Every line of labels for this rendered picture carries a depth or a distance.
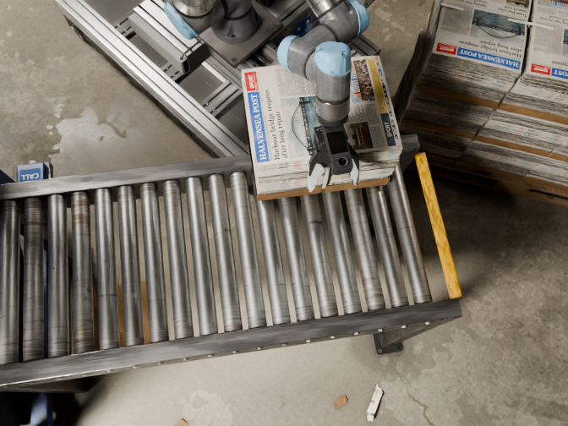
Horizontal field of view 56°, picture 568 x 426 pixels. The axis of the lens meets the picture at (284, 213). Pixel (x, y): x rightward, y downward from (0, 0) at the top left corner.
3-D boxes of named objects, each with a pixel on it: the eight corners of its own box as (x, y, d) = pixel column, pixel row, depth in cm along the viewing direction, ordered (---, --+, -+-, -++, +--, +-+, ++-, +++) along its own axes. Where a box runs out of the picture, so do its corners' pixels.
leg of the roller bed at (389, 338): (392, 331, 219) (444, 303, 155) (395, 346, 217) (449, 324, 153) (379, 333, 219) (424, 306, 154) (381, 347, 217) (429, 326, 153)
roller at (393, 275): (374, 157, 162) (376, 150, 157) (407, 311, 147) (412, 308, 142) (357, 159, 162) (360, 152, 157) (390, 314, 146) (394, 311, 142)
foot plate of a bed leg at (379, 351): (399, 319, 221) (400, 319, 220) (406, 355, 216) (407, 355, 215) (368, 324, 220) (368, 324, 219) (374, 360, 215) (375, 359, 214)
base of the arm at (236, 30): (200, 23, 168) (196, 1, 159) (234, -4, 172) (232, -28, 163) (234, 51, 165) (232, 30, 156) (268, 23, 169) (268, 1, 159)
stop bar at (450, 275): (424, 154, 157) (426, 150, 155) (461, 298, 143) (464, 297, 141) (413, 155, 157) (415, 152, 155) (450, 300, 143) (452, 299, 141)
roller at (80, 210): (91, 193, 156) (86, 186, 151) (97, 357, 141) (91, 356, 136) (74, 194, 155) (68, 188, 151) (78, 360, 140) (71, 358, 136)
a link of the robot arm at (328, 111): (353, 102, 114) (316, 106, 113) (353, 121, 117) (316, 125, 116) (346, 85, 119) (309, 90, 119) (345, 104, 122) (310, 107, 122)
